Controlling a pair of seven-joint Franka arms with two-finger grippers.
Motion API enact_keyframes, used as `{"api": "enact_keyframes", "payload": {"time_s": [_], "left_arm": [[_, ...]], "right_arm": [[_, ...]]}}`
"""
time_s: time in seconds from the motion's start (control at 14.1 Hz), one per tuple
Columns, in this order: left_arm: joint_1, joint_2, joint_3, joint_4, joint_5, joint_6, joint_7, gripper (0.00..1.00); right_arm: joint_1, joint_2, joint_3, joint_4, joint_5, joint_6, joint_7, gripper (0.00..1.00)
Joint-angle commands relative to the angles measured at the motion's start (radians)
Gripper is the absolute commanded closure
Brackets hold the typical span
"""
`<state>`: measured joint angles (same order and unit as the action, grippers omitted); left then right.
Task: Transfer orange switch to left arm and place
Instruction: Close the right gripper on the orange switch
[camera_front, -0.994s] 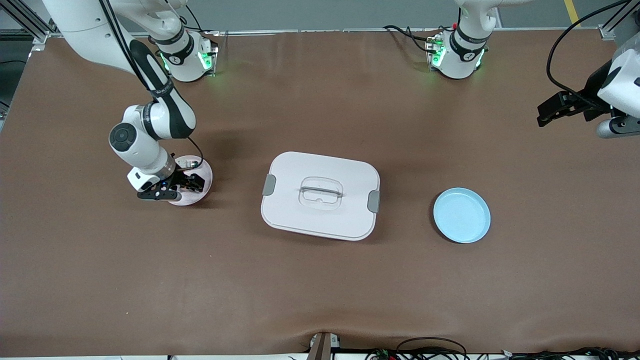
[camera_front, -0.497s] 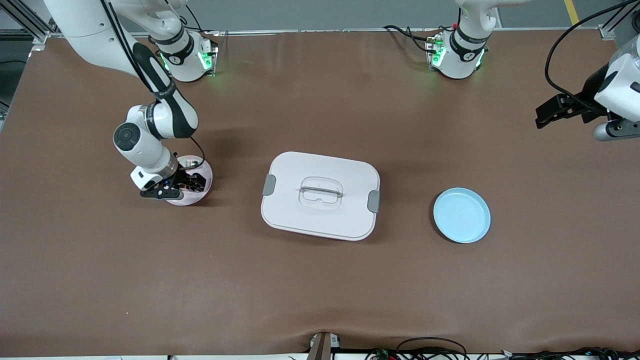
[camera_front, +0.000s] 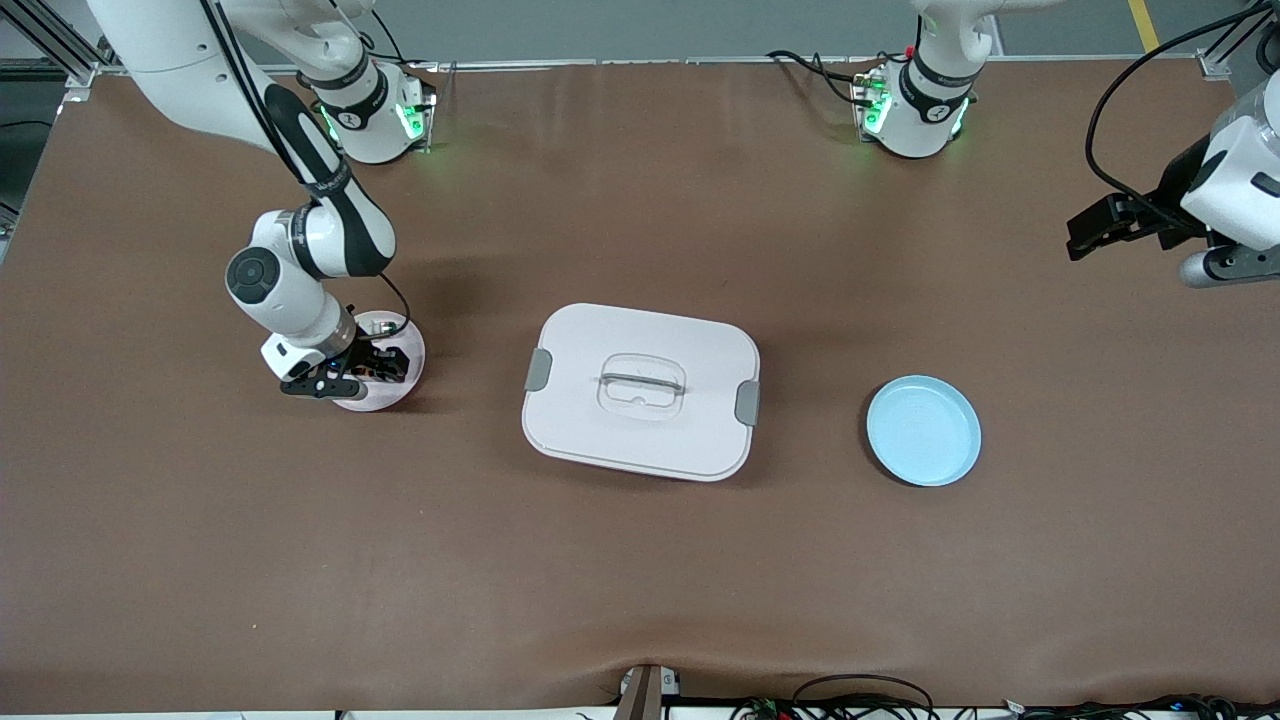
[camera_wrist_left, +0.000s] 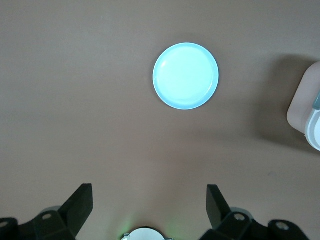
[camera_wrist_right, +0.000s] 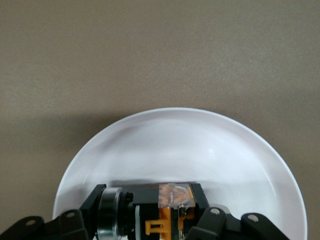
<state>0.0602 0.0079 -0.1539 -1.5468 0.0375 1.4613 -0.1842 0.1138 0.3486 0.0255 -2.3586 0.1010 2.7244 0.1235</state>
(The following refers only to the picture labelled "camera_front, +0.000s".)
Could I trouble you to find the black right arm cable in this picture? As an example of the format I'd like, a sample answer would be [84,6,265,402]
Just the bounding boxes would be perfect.
[200,0,413,336]

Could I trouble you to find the metal table edge rail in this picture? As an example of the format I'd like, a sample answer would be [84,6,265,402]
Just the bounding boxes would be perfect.
[95,54,1206,77]

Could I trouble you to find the black left base cables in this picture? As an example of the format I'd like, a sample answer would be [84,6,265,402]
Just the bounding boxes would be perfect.
[765,48,887,111]

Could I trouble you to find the black cable bundle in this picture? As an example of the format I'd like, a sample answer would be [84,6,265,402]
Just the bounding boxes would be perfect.
[730,692,1280,720]

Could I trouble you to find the black cable loop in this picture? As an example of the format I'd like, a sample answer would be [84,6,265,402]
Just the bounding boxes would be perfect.
[792,674,937,720]

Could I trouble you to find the light blue round plate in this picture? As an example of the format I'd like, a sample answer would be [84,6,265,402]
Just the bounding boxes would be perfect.
[866,375,983,488]

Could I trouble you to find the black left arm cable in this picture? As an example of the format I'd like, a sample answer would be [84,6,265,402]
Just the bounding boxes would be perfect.
[1085,0,1280,217]

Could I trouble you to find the metal table clamp bracket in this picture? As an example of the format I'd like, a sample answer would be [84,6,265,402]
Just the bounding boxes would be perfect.
[617,663,683,720]

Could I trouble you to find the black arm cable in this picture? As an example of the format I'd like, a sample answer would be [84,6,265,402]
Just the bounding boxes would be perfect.
[1085,0,1280,217]
[200,0,413,336]

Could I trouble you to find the black right base cable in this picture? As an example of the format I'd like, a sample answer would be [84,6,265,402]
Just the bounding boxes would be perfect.
[340,10,441,73]

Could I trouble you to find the white lidded storage box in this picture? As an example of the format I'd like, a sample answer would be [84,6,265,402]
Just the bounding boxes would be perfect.
[521,303,762,483]

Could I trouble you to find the pink round plate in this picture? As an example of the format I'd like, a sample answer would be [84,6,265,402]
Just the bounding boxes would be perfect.
[330,310,428,413]

